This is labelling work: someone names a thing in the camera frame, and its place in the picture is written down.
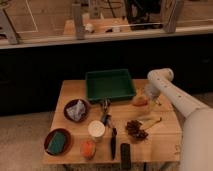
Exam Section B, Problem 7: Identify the orange round fruit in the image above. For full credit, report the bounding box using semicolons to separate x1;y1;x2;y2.
80;140;96;159

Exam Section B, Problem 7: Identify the crumpled grey cloth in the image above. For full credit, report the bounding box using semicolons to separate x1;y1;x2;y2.
66;100;86;122

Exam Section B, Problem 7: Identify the yellow wooden spoon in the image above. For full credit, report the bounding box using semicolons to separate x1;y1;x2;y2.
139;115;162;130

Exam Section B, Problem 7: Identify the green sponge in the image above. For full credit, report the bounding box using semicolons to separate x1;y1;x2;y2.
47;132;66;155

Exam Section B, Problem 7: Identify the brown dried cluster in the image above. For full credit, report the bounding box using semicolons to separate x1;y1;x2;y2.
125;120;148;141

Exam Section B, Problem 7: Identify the white round cup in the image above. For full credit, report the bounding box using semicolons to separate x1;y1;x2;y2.
88;120;105;142

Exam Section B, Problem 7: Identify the green plastic tray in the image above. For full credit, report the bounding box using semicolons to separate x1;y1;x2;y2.
85;69;136;102

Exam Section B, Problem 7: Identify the black remote control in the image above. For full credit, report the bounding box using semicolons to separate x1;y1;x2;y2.
120;143;131;170

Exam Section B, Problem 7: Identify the dark bowl with grey cloth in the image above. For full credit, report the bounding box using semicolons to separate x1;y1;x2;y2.
63;99;89;123

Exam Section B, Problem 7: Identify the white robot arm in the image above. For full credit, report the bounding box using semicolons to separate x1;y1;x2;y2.
145;68;213;171

